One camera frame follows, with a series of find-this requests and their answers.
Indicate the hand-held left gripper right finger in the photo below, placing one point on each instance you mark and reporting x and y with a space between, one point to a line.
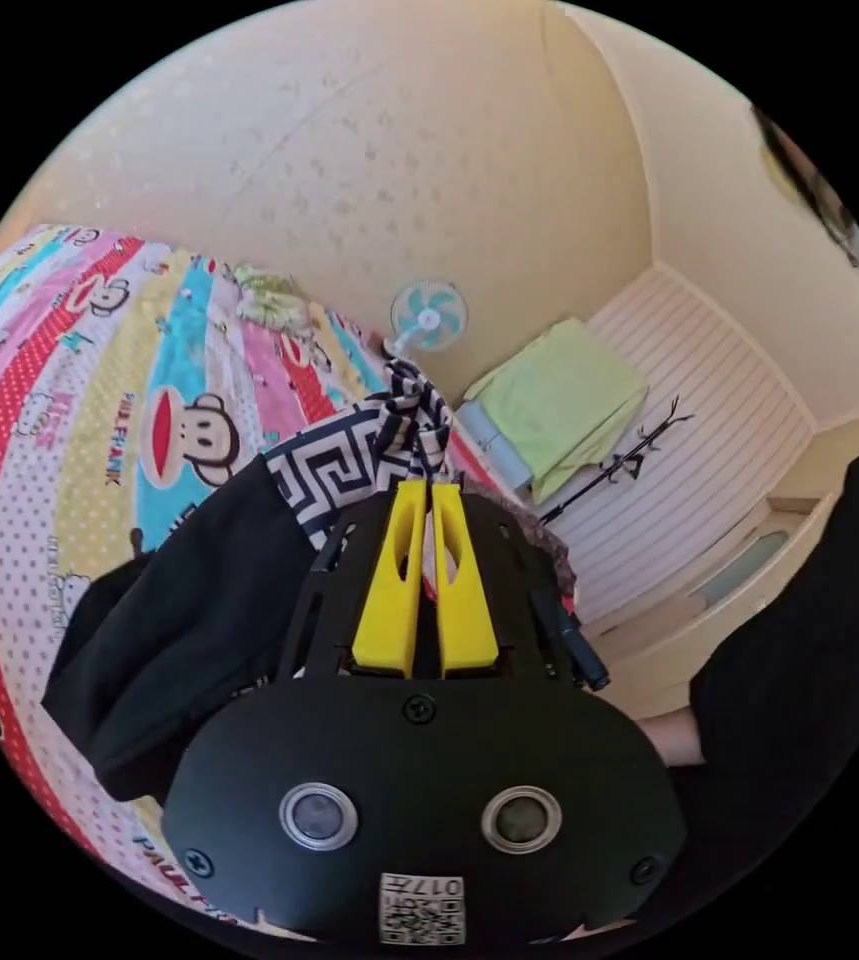
466 615

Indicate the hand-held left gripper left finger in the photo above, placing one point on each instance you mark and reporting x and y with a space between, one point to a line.
388 600

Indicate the black long sleeve with patterned panel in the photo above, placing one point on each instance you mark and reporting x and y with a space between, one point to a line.
174 600

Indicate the person's left forearm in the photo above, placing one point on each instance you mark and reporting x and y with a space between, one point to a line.
766 772

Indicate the person's left hand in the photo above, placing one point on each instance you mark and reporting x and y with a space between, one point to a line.
670 739

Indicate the brown patterned cloth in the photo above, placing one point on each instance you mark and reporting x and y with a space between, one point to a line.
545 544

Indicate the black coat stand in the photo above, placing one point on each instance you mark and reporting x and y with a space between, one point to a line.
624 459

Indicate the cupboard with green cloth cover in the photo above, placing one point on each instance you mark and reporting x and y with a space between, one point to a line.
564 405

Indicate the white fan with blue blades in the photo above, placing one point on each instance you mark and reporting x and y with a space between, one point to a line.
429 316

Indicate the green floral pillow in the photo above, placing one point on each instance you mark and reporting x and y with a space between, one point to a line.
273 301

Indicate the bed with cartoon printed sheet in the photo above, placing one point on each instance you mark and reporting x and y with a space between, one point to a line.
61 420

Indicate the window with white frame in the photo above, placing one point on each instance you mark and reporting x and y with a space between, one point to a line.
763 551

